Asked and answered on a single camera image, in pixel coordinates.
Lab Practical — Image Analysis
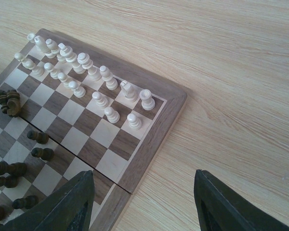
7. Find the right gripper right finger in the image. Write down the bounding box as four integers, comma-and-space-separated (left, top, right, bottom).
194, 169, 289, 231

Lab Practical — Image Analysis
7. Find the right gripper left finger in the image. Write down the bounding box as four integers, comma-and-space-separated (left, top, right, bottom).
4, 170, 94, 231

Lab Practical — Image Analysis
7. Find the wooden chess board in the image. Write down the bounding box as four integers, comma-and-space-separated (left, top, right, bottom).
0, 29, 187, 231

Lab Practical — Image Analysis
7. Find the dark bishop chess piece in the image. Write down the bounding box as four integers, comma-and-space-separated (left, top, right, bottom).
0, 176, 18, 188

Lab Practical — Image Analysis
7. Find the dark queen chess piece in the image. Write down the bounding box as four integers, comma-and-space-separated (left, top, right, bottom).
0, 161, 27, 177

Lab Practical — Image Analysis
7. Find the dark pawn on board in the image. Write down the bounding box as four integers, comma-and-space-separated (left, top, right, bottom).
27, 130, 49, 144

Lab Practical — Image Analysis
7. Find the white pawn chess piece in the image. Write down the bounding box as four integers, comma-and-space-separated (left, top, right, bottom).
127, 113, 142, 130

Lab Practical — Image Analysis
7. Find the white knight chess piece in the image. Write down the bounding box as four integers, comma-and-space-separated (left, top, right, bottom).
120, 80, 137, 102

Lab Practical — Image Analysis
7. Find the white bishop chess piece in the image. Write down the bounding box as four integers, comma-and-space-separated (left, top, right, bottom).
99, 65, 118, 90

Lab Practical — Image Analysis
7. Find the dark pawn piece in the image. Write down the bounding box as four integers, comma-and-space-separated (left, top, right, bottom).
12, 195, 39, 209
31, 147, 54, 161

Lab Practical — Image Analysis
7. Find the white rook corner piece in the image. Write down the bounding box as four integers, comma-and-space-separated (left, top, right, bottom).
139, 89, 155, 111

